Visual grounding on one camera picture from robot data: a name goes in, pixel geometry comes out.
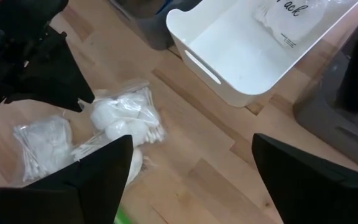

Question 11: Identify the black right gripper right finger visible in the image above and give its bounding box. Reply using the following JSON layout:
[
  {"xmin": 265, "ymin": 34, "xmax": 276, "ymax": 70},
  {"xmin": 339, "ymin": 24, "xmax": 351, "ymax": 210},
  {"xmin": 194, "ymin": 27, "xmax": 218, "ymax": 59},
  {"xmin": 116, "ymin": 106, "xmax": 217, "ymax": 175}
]
[{"xmin": 251, "ymin": 133, "xmax": 358, "ymax": 224}]

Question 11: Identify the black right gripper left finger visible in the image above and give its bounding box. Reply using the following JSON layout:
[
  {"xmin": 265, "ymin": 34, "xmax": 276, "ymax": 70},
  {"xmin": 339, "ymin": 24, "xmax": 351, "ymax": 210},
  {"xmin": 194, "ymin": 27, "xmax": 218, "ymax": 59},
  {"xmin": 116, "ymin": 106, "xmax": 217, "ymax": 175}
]
[{"xmin": 0, "ymin": 134, "xmax": 135, "ymax": 224}]

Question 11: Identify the green travel bottle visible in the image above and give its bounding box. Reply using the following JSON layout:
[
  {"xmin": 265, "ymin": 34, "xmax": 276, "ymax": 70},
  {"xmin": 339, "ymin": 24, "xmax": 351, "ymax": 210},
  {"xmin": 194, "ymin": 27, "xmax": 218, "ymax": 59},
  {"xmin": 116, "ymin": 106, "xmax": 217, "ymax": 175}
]
[{"xmin": 113, "ymin": 205, "xmax": 134, "ymax": 224}]

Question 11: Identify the clear cotton swab bag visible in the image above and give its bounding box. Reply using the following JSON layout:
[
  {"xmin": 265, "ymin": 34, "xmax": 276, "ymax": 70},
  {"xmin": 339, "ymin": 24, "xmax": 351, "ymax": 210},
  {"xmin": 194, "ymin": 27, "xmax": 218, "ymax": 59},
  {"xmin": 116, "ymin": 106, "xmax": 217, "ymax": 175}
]
[
  {"xmin": 11, "ymin": 114, "xmax": 75, "ymax": 185},
  {"xmin": 253, "ymin": 0, "xmax": 331, "ymax": 49},
  {"xmin": 71, "ymin": 79, "xmax": 168, "ymax": 161},
  {"xmin": 124, "ymin": 146, "xmax": 150, "ymax": 188}
]

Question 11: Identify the grey plastic bin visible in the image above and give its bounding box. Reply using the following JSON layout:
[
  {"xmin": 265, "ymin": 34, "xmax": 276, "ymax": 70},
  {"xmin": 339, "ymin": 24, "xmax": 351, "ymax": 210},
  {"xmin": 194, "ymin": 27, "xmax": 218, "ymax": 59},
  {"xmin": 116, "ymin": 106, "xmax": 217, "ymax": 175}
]
[
  {"xmin": 109, "ymin": 0, "xmax": 203, "ymax": 52},
  {"xmin": 292, "ymin": 23, "xmax": 358, "ymax": 180}
]

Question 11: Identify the white plastic bin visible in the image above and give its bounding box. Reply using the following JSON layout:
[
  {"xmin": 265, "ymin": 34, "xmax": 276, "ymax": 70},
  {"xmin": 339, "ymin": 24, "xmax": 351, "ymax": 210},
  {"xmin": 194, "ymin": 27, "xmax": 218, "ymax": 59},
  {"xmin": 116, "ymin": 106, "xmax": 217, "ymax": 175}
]
[{"xmin": 165, "ymin": 0, "xmax": 358, "ymax": 108}]

